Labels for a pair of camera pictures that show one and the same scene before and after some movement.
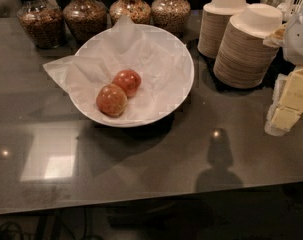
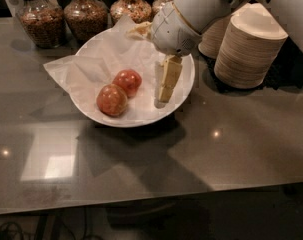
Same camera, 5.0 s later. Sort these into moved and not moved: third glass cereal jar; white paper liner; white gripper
Moved: white gripper
Not moved: third glass cereal jar; white paper liner
